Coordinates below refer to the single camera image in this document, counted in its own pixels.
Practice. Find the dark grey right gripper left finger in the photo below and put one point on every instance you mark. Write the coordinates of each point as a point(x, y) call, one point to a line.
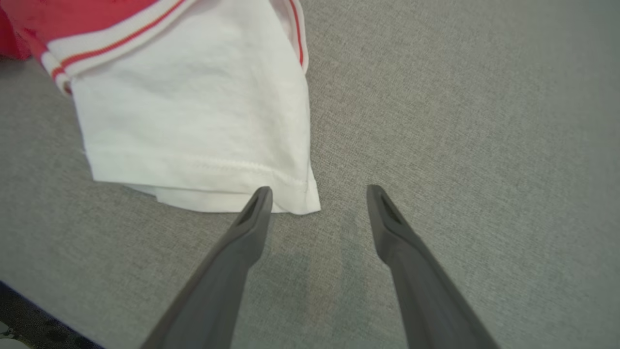
point(218, 281)

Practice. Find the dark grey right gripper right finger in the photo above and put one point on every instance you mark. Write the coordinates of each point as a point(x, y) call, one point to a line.
point(421, 286)

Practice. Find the red white jersey shirt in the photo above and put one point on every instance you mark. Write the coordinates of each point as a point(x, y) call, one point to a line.
point(193, 106)

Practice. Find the grey fabric sofa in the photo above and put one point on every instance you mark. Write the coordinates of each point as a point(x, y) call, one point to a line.
point(460, 145)

